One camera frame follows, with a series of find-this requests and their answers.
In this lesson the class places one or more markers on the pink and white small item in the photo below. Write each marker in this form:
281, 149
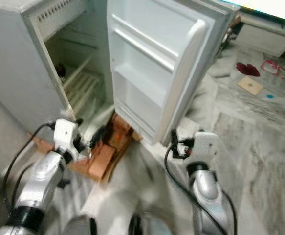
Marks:
270, 67

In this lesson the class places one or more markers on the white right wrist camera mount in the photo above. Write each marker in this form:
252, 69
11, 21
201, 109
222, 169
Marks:
207, 146

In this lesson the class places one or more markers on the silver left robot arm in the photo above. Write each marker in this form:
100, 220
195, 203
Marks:
42, 178

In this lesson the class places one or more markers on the white-lined fridge door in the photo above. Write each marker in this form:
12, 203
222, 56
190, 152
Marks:
154, 63

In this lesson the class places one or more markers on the tan square board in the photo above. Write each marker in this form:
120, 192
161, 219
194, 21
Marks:
250, 86

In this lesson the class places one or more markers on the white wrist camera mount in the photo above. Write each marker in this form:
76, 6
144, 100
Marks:
207, 146
64, 132

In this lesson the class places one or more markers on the dark red cloth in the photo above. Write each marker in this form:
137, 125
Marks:
247, 69

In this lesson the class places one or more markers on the grey robot leg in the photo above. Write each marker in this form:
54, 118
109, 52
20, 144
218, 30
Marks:
78, 227
147, 226

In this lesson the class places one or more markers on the white low cabinet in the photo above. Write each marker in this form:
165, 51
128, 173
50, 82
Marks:
264, 36

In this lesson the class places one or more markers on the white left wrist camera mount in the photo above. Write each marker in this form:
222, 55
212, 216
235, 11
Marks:
64, 132

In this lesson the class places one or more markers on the white vented freezer panel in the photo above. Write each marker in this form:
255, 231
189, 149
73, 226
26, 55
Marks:
64, 17

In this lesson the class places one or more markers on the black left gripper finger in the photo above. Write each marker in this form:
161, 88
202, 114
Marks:
98, 135

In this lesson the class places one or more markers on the grey right robot leg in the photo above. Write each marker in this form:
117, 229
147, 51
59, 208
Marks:
147, 226

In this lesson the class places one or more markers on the brown cardboard sheet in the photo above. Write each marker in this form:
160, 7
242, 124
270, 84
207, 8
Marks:
125, 152

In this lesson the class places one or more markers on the grey mini fridge body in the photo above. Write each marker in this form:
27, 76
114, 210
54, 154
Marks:
10, 54

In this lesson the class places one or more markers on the red clay brick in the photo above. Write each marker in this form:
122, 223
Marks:
121, 129
43, 144
91, 164

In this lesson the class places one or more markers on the grey left robot leg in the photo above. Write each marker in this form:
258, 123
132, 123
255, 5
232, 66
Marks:
78, 227

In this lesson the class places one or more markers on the small blue piece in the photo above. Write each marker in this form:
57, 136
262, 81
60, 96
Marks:
270, 96

